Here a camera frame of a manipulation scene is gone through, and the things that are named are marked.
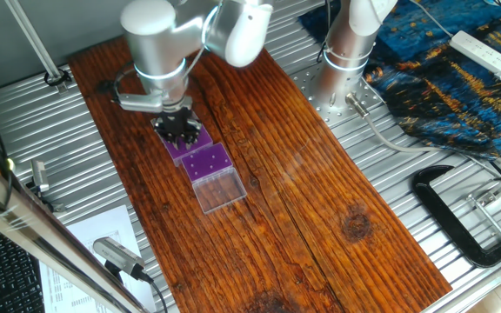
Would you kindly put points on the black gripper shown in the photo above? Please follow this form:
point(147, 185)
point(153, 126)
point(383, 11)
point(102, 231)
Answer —
point(176, 122)

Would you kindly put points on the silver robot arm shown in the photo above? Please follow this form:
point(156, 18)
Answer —
point(155, 43)

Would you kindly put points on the purple pipette tip box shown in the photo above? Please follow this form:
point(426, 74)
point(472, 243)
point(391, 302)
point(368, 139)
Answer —
point(178, 154)
point(202, 165)

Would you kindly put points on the brown wooden board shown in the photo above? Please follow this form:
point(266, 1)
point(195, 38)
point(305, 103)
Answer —
point(276, 217)

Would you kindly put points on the white printed paper sheet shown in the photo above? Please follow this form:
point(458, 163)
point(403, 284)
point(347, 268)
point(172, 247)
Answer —
point(81, 278)

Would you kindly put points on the silver metal beam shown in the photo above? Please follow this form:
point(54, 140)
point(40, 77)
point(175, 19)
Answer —
point(24, 217)

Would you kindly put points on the thin aluminium pole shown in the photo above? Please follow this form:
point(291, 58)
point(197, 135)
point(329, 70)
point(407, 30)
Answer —
point(33, 39)

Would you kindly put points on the black keyboard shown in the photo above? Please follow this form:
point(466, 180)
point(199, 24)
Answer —
point(7, 278)

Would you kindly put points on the blue patterned cloth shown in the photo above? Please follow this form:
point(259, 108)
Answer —
point(442, 95)

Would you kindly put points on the black C-clamp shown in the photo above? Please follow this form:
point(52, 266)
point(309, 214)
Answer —
point(446, 217)

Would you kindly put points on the white power strip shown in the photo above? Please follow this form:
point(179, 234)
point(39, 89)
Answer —
point(478, 51)

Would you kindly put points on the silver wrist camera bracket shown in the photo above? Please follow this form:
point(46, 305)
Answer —
point(139, 102)

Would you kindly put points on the large silver camera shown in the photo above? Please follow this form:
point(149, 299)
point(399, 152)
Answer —
point(118, 256)

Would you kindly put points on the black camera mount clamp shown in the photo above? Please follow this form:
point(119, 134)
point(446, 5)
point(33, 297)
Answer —
point(55, 206)

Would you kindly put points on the small silver camera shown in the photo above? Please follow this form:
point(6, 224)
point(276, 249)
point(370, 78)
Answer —
point(39, 174)

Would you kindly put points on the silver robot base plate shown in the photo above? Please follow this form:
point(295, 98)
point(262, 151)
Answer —
point(333, 115)

